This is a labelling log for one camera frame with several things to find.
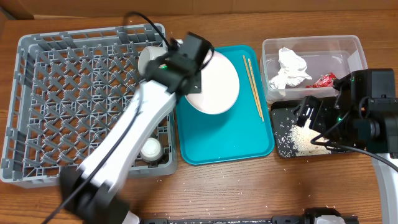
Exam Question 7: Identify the white napkin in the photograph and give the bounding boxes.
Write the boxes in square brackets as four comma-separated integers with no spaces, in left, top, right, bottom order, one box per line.
[265,47,313,98]

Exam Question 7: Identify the rice pile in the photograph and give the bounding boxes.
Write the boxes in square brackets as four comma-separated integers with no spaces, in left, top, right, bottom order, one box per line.
[275,107,333,157]

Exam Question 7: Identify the white cup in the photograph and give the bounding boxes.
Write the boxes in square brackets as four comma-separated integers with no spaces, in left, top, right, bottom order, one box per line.
[140,138,164,162]

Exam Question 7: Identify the large white plate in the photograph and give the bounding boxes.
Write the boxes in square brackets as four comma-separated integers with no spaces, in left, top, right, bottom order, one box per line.
[185,51,240,114]

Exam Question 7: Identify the clear plastic bin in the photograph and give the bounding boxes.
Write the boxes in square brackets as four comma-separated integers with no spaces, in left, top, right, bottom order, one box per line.
[261,35,368,103]

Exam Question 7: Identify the wooden chopstick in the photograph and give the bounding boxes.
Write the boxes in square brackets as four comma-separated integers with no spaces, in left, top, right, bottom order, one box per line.
[243,55,263,120]
[248,58,264,122]

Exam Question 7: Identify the red snack wrapper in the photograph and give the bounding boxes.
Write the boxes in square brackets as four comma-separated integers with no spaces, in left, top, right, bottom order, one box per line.
[307,72,336,88]

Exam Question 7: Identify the grey dishwasher rack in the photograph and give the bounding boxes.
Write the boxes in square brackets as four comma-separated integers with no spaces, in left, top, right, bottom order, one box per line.
[1,23,166,188]

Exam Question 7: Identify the black tray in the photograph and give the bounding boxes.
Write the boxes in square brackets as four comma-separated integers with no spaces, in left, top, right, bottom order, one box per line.
[270,100,361,159]

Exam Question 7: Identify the teal plastic tray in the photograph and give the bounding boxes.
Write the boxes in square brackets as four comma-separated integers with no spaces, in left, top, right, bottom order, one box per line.
[176,45,275,166]

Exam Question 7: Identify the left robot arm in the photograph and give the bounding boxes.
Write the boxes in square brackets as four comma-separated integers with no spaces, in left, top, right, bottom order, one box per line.
[59,56,207,223]

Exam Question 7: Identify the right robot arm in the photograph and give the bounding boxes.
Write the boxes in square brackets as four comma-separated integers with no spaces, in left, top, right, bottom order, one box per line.
[293,68,397,223]

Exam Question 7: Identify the grey bowl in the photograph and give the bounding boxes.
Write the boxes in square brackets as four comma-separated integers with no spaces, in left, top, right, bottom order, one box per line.
[138,46,167,78]

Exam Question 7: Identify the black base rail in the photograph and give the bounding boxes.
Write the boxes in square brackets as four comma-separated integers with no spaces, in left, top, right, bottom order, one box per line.
[136,207,358,224]

